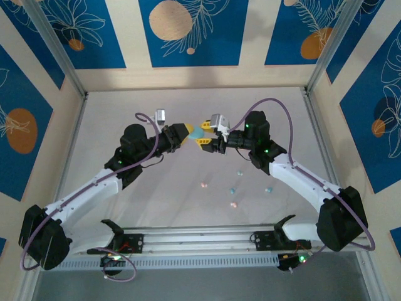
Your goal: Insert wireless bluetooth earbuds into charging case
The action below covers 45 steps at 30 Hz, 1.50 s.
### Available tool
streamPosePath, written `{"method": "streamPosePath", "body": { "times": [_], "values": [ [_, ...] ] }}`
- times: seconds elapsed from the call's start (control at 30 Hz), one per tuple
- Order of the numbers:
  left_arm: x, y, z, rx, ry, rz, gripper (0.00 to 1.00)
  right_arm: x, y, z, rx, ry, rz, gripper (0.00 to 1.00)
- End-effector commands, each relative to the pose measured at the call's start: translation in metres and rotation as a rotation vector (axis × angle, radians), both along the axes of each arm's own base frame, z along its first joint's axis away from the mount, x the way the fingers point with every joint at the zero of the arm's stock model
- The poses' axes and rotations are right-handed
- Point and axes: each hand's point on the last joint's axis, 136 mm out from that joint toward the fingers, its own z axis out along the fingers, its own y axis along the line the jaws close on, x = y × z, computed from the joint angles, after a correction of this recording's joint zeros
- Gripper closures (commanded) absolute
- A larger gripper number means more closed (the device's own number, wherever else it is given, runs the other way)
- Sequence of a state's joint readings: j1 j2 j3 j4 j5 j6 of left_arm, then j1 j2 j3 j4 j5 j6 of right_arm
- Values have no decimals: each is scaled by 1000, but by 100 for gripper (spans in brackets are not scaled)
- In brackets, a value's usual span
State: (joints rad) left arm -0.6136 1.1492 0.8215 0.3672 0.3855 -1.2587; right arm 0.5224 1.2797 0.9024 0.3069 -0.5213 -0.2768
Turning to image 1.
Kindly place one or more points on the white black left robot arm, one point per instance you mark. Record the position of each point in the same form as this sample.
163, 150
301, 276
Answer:
81, 200

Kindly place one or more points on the aluminium side rail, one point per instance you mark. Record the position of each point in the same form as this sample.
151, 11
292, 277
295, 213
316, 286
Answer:
319, 131
72, 141

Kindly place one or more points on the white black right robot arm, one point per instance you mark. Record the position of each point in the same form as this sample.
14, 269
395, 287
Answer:
300, 180

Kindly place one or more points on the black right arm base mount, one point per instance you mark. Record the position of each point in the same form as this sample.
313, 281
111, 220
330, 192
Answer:
263, 239

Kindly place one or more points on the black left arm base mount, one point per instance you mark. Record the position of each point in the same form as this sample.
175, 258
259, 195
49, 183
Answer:
138, 243

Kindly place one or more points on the blue earbud charging case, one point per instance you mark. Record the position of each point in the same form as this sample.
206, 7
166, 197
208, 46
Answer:
196, 133

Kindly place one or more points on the aluminium frame post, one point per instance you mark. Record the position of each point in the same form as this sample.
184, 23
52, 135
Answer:
334, 44
55, 44

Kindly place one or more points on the pink earbud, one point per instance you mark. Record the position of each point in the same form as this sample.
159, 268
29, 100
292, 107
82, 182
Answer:
234, 205
204, 185

